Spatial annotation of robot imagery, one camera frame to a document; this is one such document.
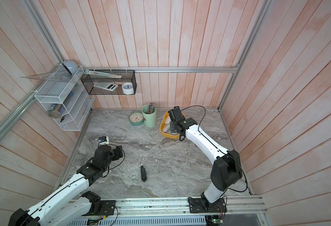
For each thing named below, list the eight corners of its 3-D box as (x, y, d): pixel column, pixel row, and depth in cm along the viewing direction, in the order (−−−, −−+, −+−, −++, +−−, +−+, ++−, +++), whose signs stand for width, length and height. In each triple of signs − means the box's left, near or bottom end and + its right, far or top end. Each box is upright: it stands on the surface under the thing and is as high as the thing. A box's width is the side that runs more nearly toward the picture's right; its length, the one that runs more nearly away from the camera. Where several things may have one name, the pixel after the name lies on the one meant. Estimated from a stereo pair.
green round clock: (128, 125, 112) (128, 122, 109) (131, 115, 119) (130, 112, 116) (143, 125, 112) (142, 122, 109) (144, 115, 119) (143, 112, 116)
